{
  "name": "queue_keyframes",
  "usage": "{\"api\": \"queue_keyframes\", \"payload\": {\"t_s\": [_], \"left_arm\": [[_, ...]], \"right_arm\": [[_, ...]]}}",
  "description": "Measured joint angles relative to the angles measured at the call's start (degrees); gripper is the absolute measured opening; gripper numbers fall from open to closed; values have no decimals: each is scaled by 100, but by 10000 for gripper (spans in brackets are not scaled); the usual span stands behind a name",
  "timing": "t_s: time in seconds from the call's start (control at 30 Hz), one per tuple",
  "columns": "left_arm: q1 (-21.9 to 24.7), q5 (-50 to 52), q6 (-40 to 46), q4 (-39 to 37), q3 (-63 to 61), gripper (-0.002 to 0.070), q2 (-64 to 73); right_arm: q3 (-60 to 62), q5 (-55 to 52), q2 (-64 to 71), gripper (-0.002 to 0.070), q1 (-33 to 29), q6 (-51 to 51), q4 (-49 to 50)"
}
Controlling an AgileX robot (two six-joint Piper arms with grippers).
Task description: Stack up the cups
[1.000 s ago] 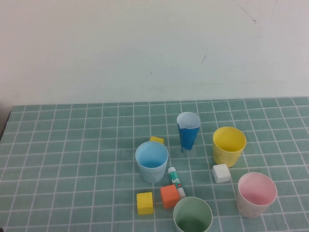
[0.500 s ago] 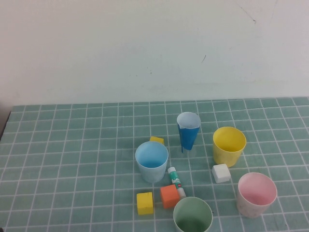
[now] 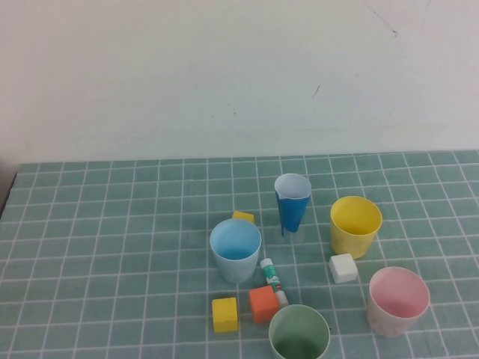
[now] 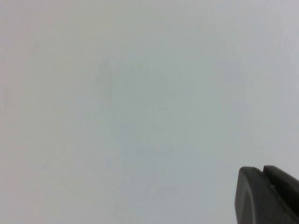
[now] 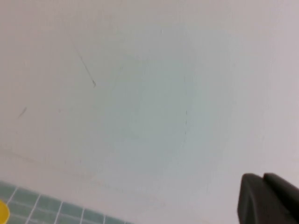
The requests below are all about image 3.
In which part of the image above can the yellow plastic cup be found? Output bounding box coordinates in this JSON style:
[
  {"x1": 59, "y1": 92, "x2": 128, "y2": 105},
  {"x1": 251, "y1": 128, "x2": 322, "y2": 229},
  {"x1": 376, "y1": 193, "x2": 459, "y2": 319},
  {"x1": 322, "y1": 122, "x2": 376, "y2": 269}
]
[{"x1": 329, "y1": 195, "x2": 383, "y2": 260}]

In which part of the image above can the green plastic cup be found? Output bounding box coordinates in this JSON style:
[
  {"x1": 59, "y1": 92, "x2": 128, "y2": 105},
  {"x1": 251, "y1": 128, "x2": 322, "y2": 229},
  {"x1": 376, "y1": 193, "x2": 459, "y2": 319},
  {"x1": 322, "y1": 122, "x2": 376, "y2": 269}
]
[{"x1": 268, "y1": 304, "x2": 332, "y2": 359}]

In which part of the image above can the pink plastic cup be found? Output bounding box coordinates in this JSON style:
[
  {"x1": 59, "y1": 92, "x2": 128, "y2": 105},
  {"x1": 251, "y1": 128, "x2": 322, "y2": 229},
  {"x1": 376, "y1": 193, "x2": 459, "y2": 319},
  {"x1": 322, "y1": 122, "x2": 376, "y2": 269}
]
[{"x1": 366, "y1": 266, "x2": 431, "y2": 339}]

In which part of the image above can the small flat yellow block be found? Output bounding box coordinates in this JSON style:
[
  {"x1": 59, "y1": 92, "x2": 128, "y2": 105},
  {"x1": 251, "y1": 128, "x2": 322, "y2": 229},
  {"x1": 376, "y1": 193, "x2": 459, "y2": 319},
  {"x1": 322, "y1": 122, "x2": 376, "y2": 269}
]
[{"x1": 231, "y1": 211, "x2": 256, "y2": 225}]

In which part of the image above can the blue paper cone cup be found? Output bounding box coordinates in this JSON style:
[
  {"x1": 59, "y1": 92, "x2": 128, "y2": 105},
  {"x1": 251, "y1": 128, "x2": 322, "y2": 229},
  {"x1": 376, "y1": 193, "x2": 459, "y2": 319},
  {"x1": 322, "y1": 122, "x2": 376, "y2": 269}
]
[{"x1": 273, "y1": 173, "x2": 312, "y2": 237}]

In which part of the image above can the clear cone holder base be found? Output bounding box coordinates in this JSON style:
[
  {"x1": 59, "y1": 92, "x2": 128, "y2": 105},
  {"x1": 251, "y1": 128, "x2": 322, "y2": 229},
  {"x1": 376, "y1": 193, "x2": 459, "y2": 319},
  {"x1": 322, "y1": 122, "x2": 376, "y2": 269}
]
[{"x1": 278, "y1": 222, "x2": 305, "y2": 242}]

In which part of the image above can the light blue plastic cup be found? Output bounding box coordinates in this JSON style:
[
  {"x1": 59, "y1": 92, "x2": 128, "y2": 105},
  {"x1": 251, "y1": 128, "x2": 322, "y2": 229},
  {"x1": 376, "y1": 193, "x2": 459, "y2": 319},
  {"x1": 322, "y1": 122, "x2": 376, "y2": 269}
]
[{"x1": 209, "y1": 218, "x2": 262, "y2": 283}]

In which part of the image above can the white green glue stick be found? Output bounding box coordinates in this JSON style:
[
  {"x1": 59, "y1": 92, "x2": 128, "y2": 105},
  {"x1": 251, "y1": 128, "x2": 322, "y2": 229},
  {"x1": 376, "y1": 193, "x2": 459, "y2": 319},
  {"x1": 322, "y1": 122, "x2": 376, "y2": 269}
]
[{"x1": 259, "y1": 257, "x2": 290, "y2": 304}]

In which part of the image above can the orange cube block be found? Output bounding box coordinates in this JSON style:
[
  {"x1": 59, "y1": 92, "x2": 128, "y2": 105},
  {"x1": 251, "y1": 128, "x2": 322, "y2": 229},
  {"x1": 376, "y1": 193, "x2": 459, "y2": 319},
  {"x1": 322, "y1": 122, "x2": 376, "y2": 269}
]
[{"x1": 248, "y1": 286, "x2": 280, "y2": 325}]

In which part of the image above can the white cube block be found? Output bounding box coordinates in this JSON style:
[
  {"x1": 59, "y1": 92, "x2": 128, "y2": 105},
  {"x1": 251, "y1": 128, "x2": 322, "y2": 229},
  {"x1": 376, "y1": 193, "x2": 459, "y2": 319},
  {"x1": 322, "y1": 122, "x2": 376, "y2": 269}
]
[{"x1": 329, "y1": 253, "x2": 358, "y2": 285}]

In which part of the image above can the large yellow cube block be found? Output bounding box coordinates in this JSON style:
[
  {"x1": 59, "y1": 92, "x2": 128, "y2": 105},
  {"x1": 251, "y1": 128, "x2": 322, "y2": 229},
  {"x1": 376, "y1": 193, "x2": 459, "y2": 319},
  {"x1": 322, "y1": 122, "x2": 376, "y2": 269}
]
[{"x1": 211, "y1": 297, "x2": 240, "y2": 334}]

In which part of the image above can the teal checkered tablecloth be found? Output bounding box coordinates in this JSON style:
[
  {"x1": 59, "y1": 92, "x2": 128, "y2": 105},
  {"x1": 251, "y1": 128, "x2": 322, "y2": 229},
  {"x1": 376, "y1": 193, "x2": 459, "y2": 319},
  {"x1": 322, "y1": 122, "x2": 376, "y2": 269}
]
[{"x1": 0, "y1": 149, "x2": 479, "y2": 359}]

